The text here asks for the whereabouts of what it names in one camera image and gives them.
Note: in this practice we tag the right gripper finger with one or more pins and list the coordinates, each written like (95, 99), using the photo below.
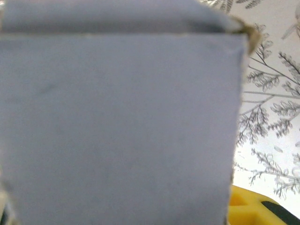
(253, 211)

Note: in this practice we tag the purple paper box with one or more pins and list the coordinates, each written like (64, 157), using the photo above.
(117, 117)

